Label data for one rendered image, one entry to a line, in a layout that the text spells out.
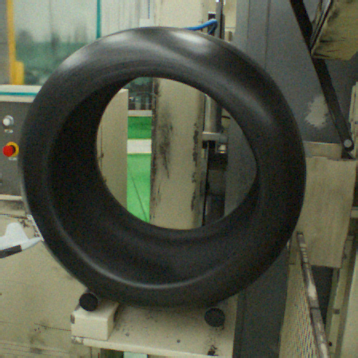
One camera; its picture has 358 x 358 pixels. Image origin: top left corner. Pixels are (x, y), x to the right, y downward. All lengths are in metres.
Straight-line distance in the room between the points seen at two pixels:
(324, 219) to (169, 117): 0.48
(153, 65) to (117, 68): 0.07
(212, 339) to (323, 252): 0.38
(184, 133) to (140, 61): 0.45
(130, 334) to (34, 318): 0.85
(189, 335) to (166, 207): 0.38
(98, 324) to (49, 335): 0.87
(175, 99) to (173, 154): 0.15
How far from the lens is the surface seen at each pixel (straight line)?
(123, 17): 10.35
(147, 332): 1.18
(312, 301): 0.97
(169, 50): 0.89
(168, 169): 1.34
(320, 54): 1.17
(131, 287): 1.02
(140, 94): 10.37
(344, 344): 1.49
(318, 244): 1.32
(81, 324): 1.15
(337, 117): 1.24
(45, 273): 1.85
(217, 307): 1.06
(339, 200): 1.28
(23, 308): 1.97
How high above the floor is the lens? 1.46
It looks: 16 degrees down
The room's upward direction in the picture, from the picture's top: 2 degrees clockwise
